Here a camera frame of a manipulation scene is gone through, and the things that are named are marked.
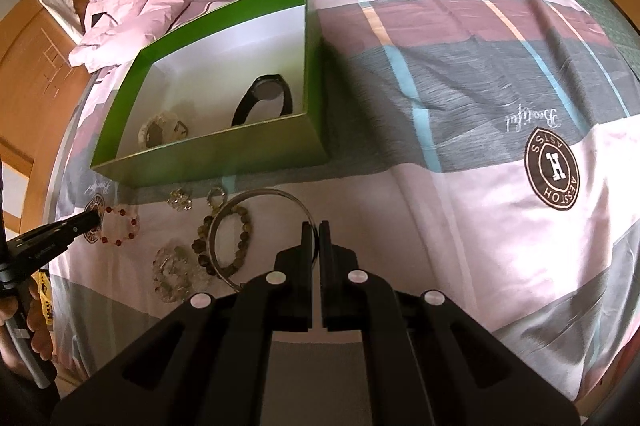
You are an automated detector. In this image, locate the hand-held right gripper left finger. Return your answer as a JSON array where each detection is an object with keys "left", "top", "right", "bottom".
[{"left": 50, "top": 222, "right": 315, "bottom": 426}]

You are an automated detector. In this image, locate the wooden headboard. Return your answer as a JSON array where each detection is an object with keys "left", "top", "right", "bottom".
[{"left": 0, "top": 0, "right": 128, "bottom": 232}]

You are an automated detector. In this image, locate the clear crystal bead bracelet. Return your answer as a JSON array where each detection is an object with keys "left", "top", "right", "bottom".
[{"left": 152, "top": 246, "right": 215, "bottom": 305}]

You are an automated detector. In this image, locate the dark bead bracelet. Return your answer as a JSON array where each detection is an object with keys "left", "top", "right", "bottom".
[{"left": 190, "top": 203, "right": 254, "bottom": 280}]

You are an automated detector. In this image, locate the person's left hand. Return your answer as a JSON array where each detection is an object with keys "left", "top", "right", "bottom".
[{"left": 0, "top": 279, "right": 55, "bottom": 374}]

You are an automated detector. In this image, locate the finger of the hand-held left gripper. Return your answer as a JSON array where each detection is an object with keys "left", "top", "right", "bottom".
[{"left": 42, "top": 212, "right": 101, "bottom": 250}]

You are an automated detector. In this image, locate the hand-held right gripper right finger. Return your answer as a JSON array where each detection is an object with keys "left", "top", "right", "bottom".
[{"left": 319, "top": 220, "right": 584, "bottom": 426}]

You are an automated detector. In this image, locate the printed striped bed sheet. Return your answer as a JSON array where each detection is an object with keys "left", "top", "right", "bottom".
[{"left": 42, "top": 0, "right": 640, "bottom": 407}]

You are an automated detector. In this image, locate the black wrist watch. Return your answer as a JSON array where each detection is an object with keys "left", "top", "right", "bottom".
[{"left": 231, "top": 75, "right": 294, "bottom": 127}]

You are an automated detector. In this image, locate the silver metal bangle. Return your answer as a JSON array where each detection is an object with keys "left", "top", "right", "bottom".
[{"left": 210, "top": 189, "right": 321, "bottom": 292}]

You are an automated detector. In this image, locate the red bead bracelet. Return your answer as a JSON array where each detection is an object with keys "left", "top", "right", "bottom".
[{"left": 99, "top": 205, "right": 141, "bottom": 247}]

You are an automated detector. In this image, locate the cream chunky bracelet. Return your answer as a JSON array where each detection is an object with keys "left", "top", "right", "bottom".
[{"left": 137, "top": 109, "right": 190, "bottom": 150}]

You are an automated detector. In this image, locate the green cardboard box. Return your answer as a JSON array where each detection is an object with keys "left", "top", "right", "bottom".
[{"left": 90, "top": 0, "right": 331, "bottom": 189}]

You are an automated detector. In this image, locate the small clear crystal ring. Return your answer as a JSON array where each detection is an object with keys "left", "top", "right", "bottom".
[
  {"left": 205, "top": 186, "right": 229, "bottom": 210},
  {"left": 169, "top": 189, "right": 194, "bottom": 211}
]

